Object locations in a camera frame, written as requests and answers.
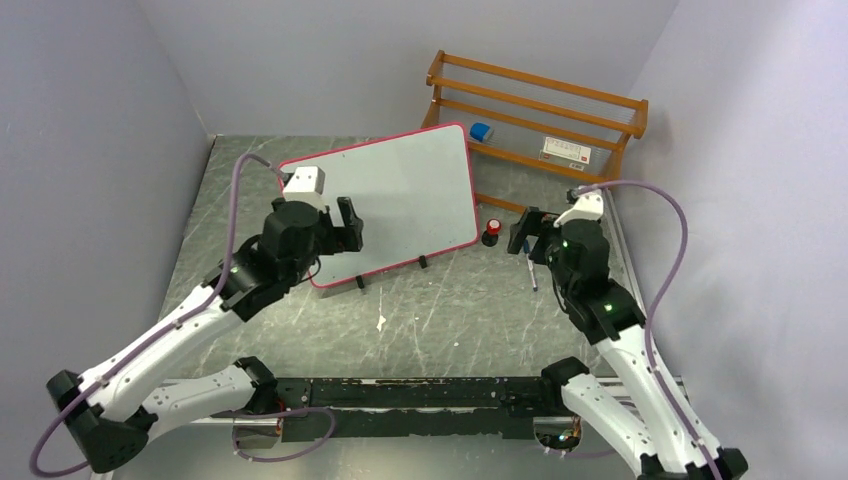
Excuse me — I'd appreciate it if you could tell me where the white blue whiteboard marker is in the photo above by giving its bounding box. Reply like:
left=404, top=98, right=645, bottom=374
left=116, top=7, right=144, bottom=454
left=523, top=239, right=539, bottom=292

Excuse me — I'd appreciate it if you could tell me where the pink-framed whiteboard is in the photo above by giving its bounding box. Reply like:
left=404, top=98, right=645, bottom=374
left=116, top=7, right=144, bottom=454
left=280, top=123, right=480, bottom=288

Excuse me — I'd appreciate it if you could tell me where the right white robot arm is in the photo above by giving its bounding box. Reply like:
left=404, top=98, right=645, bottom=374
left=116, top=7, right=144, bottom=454
left=507, top=207, right=749, bottom=479

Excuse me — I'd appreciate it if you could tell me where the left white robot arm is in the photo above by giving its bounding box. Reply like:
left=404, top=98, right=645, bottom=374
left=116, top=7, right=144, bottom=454
left=47, top=197, right=364, bottom=473

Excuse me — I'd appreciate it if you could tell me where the white cardboard box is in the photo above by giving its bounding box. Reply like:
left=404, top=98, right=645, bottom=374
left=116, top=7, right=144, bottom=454
left=538, top=136, right=592, bottom=171

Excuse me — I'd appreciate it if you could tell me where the wooden shelf rack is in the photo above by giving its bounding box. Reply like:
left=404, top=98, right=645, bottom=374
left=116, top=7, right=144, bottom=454
left=422, top=51, right=649, bottom=213

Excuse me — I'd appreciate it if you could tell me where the blue grey board eraser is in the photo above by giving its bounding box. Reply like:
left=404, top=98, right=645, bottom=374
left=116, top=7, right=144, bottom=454
left=468, top=122, right=494, bottom=144

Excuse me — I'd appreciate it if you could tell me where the black base beam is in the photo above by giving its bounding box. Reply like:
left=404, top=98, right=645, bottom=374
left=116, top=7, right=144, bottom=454
left=277, top=376, right=574, bottom=442

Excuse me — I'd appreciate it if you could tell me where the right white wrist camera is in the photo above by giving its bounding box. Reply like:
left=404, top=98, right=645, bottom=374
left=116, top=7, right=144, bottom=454
left=553, top=189, right=604, bottom=228

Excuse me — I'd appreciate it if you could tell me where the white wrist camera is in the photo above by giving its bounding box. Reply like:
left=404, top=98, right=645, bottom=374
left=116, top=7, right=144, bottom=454
left=553, top=189, right=604, bottom=228
left=282, top=166, right=326, bottom=211

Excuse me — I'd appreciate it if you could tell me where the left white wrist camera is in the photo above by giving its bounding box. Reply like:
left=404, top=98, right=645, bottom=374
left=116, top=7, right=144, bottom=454
left=282, top=166, right=326, bottom=211

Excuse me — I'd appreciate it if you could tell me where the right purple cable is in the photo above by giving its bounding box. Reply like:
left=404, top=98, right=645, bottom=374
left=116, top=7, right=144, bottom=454
left=546, top=180, right=727, bottom=480

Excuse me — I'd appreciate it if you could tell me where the purple cable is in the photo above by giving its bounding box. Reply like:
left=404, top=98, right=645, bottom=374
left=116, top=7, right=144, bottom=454
left=546, top=180, right=727, bottom=480
left=29, top=153, right=339, bottom=478

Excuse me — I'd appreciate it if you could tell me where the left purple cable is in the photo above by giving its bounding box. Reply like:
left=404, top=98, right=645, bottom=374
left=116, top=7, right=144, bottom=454
left=29, top=153, right=339, bottom=478

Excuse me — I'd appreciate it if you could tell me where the aluminium base frame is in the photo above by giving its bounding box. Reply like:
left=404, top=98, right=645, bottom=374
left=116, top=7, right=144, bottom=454
left=89, top=374, right=694, bottom=480

